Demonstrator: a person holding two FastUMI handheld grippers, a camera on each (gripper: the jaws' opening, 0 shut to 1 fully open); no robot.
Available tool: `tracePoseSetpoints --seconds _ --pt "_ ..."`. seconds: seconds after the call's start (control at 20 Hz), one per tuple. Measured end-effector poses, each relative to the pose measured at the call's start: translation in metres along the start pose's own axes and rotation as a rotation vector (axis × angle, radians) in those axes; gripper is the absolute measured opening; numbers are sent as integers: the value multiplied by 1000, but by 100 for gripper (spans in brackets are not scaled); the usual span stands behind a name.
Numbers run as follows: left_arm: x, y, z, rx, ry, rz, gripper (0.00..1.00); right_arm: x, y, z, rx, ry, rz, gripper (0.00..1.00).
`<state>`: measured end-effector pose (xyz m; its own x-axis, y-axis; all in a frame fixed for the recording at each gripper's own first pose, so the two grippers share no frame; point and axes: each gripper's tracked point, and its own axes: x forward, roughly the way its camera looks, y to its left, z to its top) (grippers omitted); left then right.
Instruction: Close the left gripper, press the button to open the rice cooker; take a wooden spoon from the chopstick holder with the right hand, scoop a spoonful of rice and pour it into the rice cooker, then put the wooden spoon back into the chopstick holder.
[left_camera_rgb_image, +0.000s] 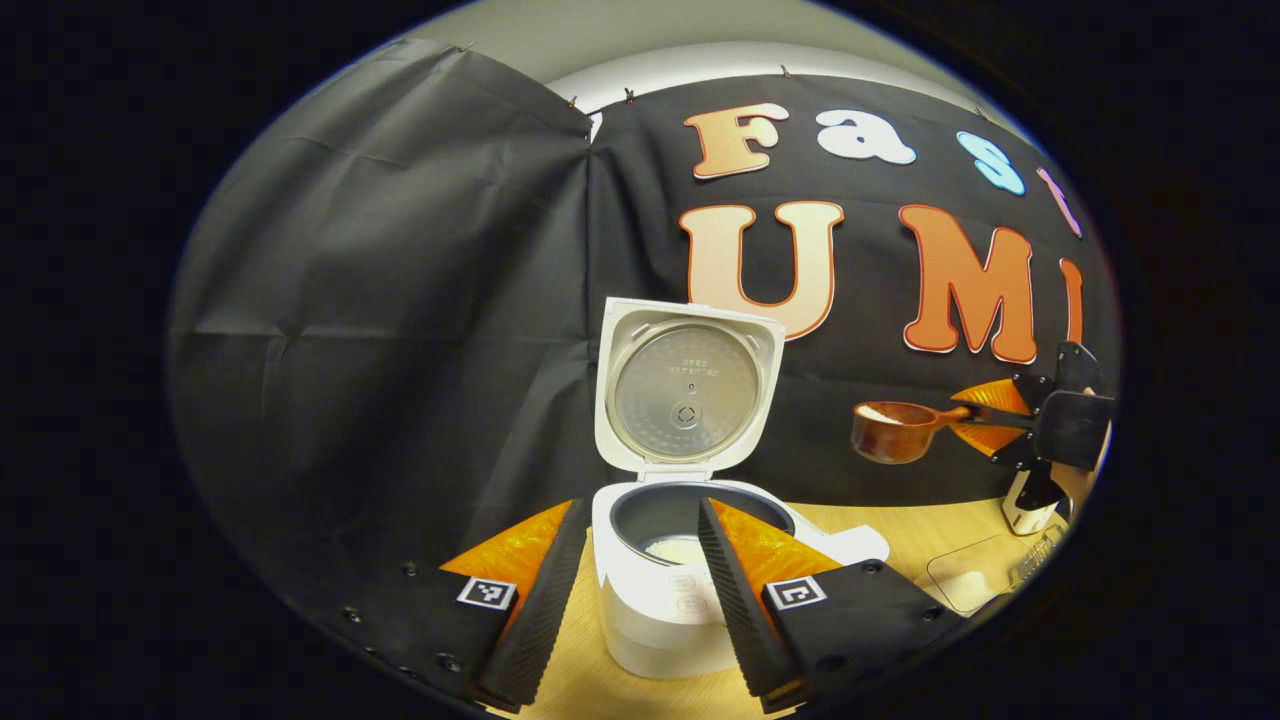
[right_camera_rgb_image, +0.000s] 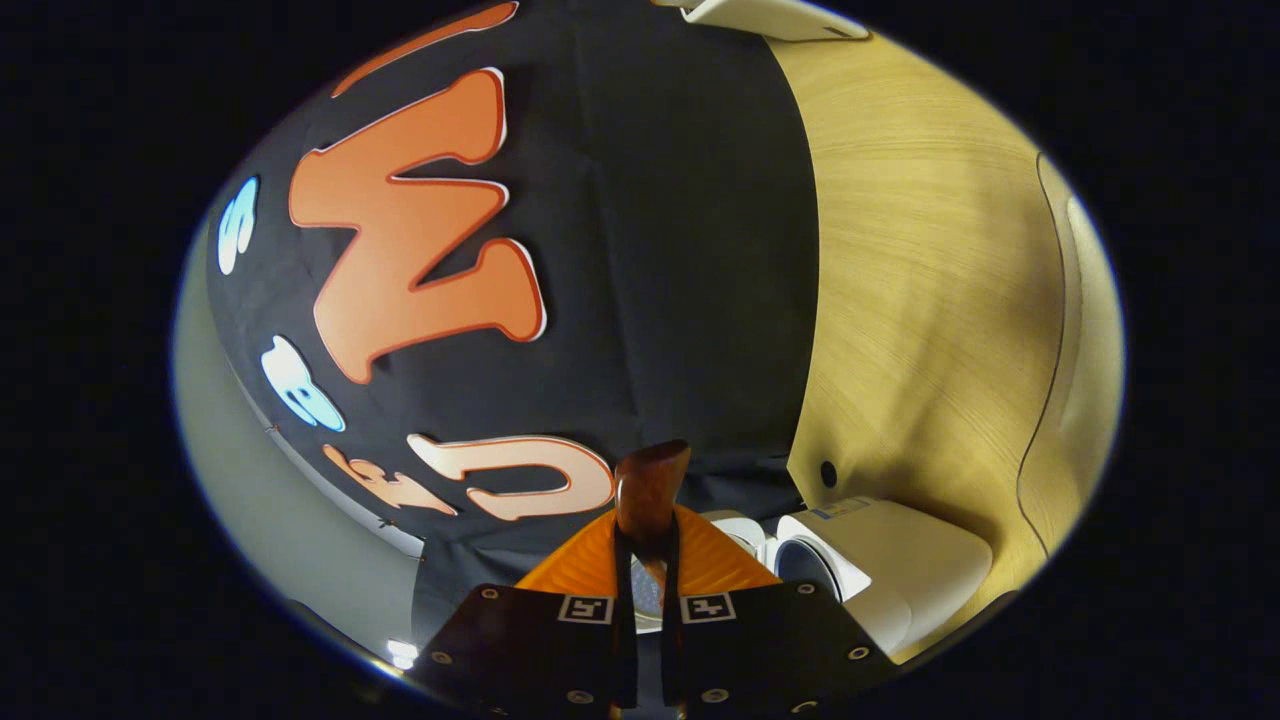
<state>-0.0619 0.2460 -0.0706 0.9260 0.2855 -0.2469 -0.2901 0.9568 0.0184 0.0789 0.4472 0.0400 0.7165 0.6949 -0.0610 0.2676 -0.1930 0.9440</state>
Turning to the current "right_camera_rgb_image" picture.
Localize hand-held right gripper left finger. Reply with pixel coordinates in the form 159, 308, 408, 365
410, 505, 641, 713

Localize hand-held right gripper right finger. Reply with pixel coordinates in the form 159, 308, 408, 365
660, 505, 901, 716

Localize brown wooden spoon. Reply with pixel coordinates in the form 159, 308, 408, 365
613, 440, 693, 641

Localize white rice cooker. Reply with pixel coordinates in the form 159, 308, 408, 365
700, 495, 996, 659

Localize black backdrop cloth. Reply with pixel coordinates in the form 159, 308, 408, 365
205, 0, 821, 641

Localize clear plastic container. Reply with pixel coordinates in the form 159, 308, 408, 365
1015, 150, 1126, 561

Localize white toaster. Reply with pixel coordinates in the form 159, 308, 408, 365
680, 0, 871, 43

